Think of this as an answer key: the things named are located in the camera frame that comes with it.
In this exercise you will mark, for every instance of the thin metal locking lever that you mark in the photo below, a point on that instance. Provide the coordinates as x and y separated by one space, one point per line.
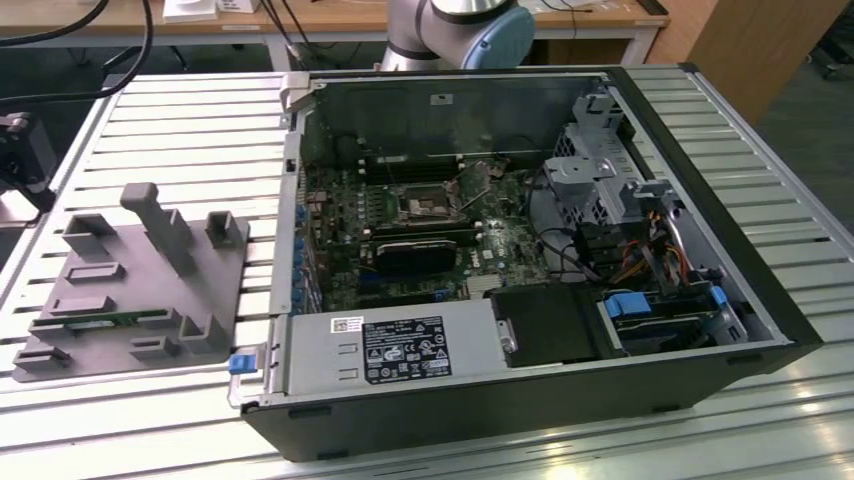
481 191

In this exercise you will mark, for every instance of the CPU socket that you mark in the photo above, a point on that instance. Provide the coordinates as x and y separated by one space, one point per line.
422 206

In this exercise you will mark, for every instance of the silver metal drive cage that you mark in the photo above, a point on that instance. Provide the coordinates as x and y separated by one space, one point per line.
574 185

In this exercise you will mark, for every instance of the black open PC case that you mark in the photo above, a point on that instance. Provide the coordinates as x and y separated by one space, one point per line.
467 415

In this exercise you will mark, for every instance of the blue case latch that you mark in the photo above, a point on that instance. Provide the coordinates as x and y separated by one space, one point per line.
242 364

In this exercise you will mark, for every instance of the blue plastic bay tab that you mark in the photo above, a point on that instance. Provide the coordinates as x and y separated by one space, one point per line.
718 295

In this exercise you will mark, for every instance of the white cardboard box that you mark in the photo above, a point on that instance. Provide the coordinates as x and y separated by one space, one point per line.
190 11

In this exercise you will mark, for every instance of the small white printed box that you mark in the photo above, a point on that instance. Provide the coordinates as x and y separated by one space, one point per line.
239 6

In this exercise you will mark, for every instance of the hard disk in blue carrier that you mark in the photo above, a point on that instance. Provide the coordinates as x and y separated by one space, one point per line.
627 303

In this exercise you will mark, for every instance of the black chair base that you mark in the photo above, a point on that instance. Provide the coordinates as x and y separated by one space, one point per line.
170 55

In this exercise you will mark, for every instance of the wooden cabinet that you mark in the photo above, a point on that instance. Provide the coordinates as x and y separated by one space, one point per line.
754 45

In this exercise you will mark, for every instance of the wooden desk white frame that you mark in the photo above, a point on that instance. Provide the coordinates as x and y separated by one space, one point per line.
200 29

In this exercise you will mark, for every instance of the green RAM stick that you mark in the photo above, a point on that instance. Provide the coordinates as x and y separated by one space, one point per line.
130 316

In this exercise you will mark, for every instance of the black plastic shroud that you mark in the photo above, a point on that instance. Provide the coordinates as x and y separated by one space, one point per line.
547 325

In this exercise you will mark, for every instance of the green motherboard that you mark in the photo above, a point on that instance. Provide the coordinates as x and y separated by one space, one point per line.
507 240

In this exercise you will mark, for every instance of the small silver heat sink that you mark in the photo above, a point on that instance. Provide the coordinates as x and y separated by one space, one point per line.
483 286

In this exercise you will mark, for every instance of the black table corner cap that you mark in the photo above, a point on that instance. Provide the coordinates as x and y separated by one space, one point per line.
689 68

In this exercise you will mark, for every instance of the grey plastic parts rack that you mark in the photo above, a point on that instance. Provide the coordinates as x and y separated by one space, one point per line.
154 300

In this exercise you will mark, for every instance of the black RAM slot bank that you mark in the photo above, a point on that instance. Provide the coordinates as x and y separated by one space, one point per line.
417 231
414 170

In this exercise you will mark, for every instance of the black graphics card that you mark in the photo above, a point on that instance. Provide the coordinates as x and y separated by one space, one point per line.
414 257

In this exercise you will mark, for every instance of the grey power supply with label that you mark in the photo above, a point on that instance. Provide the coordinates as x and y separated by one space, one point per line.
321 360

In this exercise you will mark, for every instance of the black wheeled chair foot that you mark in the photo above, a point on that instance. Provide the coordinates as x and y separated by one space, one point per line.
834 55

